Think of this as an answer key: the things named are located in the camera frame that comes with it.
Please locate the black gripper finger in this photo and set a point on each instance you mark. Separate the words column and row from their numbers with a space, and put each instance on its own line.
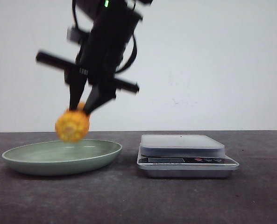
column 99, row 95
column 76, row 87

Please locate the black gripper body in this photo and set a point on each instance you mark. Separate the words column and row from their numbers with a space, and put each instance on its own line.
column 101, row 52

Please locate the yellow corn cob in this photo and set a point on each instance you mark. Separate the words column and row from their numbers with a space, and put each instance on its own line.
column 73, row 125

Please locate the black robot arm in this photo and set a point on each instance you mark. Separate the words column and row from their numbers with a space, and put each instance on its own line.
column 85, row 12

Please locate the light green plate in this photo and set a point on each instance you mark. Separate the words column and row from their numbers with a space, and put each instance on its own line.
column 55, row 158

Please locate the silver digital kitchen scale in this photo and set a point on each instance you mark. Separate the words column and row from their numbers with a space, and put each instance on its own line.
column 183, row 156

